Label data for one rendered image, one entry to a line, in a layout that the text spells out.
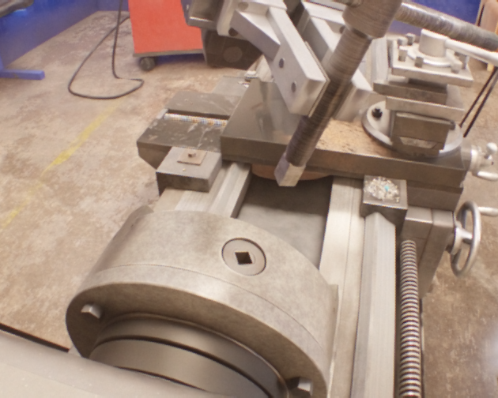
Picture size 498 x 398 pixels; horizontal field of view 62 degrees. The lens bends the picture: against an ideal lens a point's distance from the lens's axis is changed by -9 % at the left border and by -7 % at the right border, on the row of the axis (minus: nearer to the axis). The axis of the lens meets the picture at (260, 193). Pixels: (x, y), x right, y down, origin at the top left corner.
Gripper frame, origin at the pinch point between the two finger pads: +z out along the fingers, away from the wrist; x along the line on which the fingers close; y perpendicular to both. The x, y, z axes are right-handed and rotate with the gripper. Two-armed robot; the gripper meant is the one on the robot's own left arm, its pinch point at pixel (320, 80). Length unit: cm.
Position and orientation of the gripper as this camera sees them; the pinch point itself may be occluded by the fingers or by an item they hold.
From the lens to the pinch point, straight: 26.8
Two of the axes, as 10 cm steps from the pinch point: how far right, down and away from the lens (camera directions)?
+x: 9.1, 0.5, 4.2
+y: 3.5, -6.5, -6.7
